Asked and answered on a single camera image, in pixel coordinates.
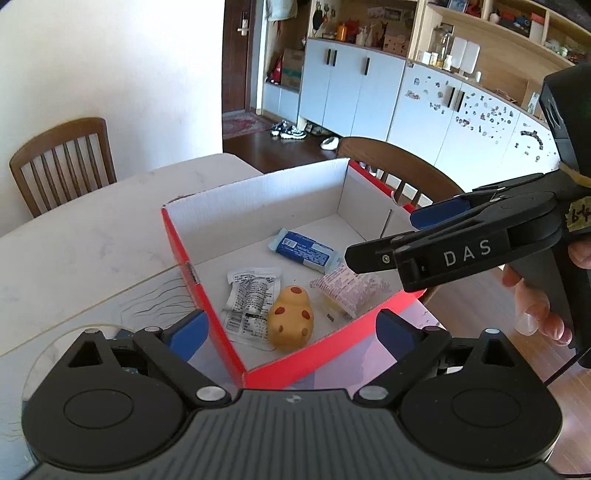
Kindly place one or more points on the red patterned doormat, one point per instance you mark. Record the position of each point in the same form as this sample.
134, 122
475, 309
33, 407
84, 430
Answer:
241, 123

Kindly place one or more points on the white printed snack wrapper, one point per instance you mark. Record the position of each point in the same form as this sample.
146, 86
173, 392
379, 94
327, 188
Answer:
252, 292

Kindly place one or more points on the yellow spotted toy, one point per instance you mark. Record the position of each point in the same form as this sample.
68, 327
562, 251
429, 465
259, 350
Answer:
290, 322

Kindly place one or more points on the person right hand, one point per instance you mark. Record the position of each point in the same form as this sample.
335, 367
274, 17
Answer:
552, 293

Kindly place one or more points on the wooden chair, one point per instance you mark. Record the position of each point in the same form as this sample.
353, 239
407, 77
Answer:
63, 164
419, 180

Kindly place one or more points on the red white cardboard box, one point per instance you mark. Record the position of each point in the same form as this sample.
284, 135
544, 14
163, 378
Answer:
230, 227

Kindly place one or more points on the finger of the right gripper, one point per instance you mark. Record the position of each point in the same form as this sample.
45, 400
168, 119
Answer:
444, 210
376, 255

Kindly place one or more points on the white wall cabinet unit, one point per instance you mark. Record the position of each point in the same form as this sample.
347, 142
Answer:
456, 83

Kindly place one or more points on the far wooden chair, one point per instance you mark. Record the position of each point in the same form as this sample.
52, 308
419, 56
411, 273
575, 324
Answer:
63, 164

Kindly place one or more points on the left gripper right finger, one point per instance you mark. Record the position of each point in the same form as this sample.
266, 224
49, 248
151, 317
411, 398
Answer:
417, 353

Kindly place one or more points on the near wooden chair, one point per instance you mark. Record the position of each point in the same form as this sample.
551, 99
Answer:
419, 180

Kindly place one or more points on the pink snack packet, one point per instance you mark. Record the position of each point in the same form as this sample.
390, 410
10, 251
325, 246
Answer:
352, 294

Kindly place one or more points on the blue wet wipes packet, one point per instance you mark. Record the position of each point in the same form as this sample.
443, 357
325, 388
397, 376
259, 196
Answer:
305, 251

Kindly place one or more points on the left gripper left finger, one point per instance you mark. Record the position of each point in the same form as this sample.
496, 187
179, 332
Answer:
167, 352

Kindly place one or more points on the pair of sneakers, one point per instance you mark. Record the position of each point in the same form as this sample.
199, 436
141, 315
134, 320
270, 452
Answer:
286, 131

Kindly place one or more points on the dark wooden door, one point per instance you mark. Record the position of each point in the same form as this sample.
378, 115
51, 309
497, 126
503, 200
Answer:
236, 54

